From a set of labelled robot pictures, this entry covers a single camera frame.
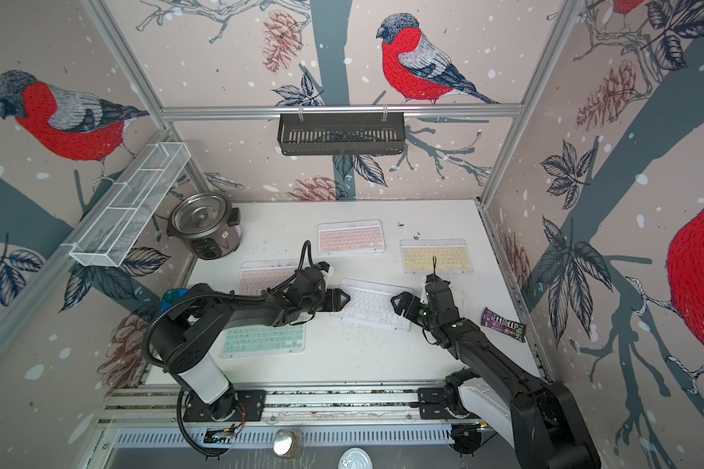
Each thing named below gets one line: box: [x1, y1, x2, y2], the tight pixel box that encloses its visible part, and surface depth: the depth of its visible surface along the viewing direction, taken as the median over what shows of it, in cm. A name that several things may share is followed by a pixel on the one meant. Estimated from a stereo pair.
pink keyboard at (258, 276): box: [238, 257, 301, 296], surface depth 102 cm
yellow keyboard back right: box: [399, 238, 474, 274], surface depth 106 cm
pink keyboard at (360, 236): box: [316, 218, 386, 256], surface depth 109 cm
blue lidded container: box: [160, 288, 190, 313], surface depth 85 cm
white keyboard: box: [330, 277, 413, 332], surface depth 92 cm
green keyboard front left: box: [219, 323, 307, 359], surface depth 86 cm
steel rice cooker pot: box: [166, 192, 243, 260], surface depth 98 cm
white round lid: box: [337, 445, 374, 469], surface depth 63 cm
